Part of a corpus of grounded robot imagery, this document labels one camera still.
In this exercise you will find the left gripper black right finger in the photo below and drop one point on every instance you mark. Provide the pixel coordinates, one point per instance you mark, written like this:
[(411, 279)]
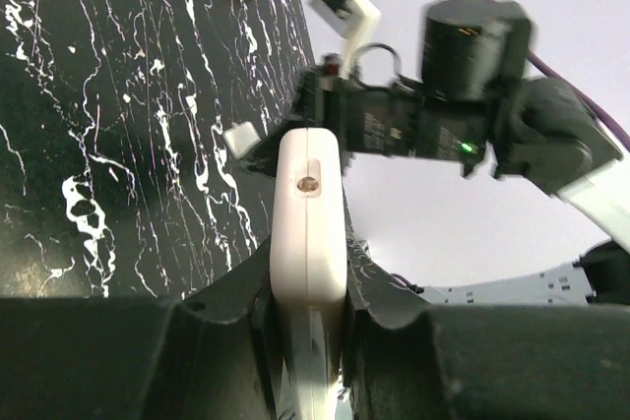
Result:
[(554, 345)]

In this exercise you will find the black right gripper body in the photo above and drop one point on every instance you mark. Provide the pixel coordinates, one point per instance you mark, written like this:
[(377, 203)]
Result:
[(364, 119)]

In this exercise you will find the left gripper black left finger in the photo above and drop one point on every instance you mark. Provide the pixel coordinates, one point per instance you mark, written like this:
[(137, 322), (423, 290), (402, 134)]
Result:
[(210, 356)]

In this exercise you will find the white remote control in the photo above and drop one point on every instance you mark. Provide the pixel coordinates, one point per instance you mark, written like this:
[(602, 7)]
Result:
[(308, 267)]

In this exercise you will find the white battery cover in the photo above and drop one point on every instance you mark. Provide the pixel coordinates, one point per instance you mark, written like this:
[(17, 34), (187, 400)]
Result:
[(241, 138)]

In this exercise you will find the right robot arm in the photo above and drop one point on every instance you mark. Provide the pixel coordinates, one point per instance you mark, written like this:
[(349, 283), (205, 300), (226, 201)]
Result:
[(471, 98)]

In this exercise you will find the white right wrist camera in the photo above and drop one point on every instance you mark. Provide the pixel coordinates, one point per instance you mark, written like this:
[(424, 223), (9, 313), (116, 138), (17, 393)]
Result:
[(353, 20)]

